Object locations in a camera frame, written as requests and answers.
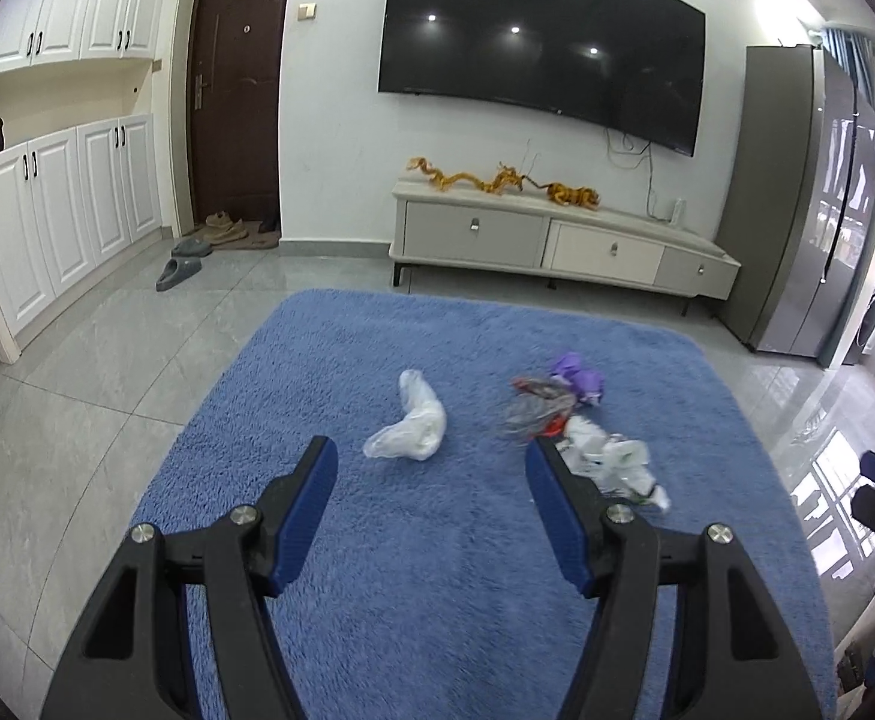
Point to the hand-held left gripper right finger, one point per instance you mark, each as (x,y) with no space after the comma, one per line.
(557,525)

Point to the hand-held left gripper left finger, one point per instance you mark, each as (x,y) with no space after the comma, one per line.
(306,517)

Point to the white wrapper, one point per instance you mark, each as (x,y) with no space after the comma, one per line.
(621,465)

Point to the red clear wrapper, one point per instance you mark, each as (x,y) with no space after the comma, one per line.
(538,409)

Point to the white plastic bag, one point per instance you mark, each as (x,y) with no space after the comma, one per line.
(418,427)

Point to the purple wrapper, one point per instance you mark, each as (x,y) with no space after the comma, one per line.
(576,376)

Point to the blue fluffy blanket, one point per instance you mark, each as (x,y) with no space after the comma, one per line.
(445,577)

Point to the washing machine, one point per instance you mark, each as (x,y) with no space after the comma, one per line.
(872,322)

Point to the grey slipper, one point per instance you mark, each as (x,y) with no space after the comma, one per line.
(178,272)
(191,247)

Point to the grey refrigerator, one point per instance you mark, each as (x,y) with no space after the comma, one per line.
(782,202)

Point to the brown doormat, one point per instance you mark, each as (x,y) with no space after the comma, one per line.
(238,238)

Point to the dark shoes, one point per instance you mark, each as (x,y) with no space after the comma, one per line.
(267,225)

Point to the white television cabinet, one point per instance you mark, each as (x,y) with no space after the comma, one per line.
(482,232)

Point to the tan slippers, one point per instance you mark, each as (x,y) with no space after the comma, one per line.
(220,221)

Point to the small white router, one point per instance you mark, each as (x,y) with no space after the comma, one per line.
(678,211)

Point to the golden tiger ornament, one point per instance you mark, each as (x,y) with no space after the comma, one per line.
(572,196)

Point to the golden dragon ornament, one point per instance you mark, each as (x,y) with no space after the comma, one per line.
(475,180)

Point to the white panelled cupboard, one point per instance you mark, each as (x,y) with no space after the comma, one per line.
(55,217)

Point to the dark brown door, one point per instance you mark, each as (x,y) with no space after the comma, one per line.
(235,90)

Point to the large wall television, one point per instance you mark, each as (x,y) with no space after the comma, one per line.
(542,37)

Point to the wall light switch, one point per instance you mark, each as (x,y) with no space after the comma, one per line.
(306,11)

